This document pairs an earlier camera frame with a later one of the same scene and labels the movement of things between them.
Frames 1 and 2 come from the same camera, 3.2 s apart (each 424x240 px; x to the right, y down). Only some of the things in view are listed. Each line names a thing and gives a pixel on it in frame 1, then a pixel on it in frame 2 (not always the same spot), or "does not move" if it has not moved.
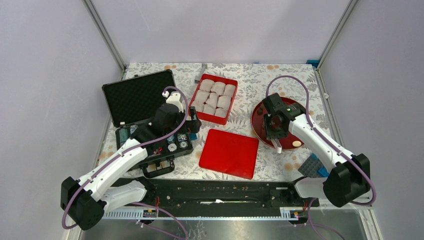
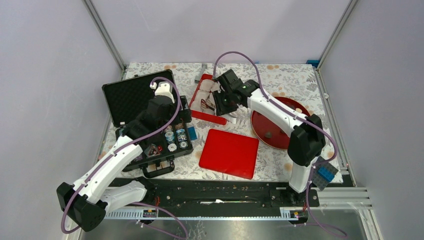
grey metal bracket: (200, 73) does not move
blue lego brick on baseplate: (323, 171) does not move
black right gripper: (271, 134) -> (220, 109)
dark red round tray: (258, 126) does not move
